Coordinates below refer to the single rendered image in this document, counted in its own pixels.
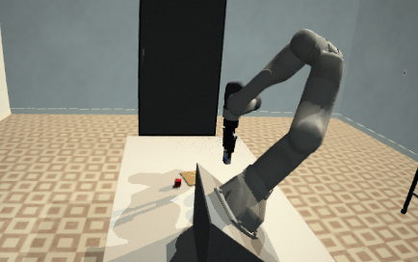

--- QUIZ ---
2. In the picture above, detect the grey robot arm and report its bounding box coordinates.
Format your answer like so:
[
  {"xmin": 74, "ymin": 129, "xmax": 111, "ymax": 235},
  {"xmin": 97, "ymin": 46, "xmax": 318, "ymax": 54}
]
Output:
[{"xmin": 214, "ymin": 29, "xmax": 344, "ymax": 240}]

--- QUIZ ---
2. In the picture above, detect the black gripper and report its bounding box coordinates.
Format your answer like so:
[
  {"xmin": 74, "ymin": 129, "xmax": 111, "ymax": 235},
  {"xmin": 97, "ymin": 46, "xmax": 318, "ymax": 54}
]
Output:
[{"xmin": 222, "ymin": 118, "xmax": 239, "ymax": 165}]

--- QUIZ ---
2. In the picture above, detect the tan flat mat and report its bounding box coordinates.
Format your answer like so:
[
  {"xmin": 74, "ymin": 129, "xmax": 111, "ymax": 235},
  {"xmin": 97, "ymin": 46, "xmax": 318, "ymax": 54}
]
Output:
[{"xmin": 180, "ymin": 170, "xmax": 196, "ymax": 186}]

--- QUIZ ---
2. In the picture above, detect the red die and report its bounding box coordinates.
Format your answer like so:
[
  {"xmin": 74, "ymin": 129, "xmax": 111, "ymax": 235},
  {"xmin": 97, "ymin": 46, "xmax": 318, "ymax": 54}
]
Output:
[{"xmin": 174, "ymin": 178, "xmax": 181, "ymax": 187}]

